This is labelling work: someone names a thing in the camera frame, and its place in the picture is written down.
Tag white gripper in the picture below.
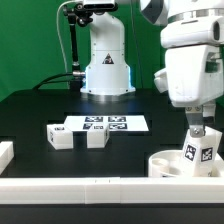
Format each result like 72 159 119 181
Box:
154 16 224 137

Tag white round stool seat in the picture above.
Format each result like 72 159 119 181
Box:
148 150 224 178

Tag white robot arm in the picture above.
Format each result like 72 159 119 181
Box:
82 0 224 137

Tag white U-shaped fence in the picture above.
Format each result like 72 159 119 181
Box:
0 139 224 205

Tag white marker base plate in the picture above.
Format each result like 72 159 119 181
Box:
64 115 149 132

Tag camera on mount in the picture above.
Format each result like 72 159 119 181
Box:
83 0 116 10

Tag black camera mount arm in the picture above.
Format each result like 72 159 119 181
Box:
63 3 93 91

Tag black cables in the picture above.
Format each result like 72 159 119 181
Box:
32 72 78 90

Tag white cable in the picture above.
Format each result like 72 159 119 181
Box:
55 0 78 73

